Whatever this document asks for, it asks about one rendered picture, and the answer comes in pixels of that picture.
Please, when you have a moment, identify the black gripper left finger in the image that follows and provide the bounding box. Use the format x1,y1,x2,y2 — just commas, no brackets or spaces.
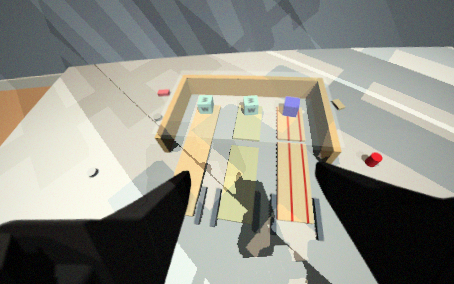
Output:
0,171,191,284

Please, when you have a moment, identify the small red block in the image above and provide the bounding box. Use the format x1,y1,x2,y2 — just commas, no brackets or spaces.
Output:
157,90,171,97

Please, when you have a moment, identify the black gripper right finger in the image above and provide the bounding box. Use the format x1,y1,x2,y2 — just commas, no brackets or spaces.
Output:
315,162,454,284

